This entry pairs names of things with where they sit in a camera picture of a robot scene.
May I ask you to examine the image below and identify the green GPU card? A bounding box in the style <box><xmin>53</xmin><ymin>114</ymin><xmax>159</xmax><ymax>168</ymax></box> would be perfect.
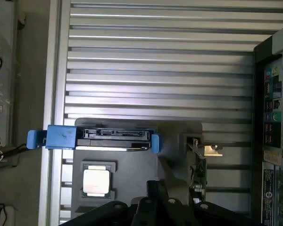
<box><xmin>185</xmin><ymin>137</ymin><xmax>224</xmax><ymax>208</ymax></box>

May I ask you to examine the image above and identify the silver CPU chip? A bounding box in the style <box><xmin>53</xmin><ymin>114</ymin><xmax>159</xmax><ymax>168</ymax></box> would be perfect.
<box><xmin>82</xmin><ymin>164</ymin><xmax>110</xmax><ymax>194</ymax></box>

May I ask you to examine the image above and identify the dark grey parts rack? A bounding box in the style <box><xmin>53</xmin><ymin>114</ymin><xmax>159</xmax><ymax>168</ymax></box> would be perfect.
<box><xmin>71</xmin><ymin>117</ymin><xmax>204</xmax><ymax>226</ymax></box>

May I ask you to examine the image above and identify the hard disk in blue carrier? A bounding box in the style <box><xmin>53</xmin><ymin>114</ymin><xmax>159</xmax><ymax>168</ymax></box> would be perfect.
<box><xmin>26</xmin><ymin>125</ymin><xmax>165</xmax><ymax>155</ymax></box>

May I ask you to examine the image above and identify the black PC case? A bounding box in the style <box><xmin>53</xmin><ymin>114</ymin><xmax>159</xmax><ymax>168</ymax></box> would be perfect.
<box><xmin>250</xmin><ymin>23</ymin><xmax>283</xmax><ymax>226</ymax></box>

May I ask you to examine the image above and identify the black wire with metal plug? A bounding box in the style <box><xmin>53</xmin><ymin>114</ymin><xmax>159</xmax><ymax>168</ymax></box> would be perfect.
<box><xmin>0</xmin><ymin>136</ymin><xmax>47</xmax><ymax>163</ymax></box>

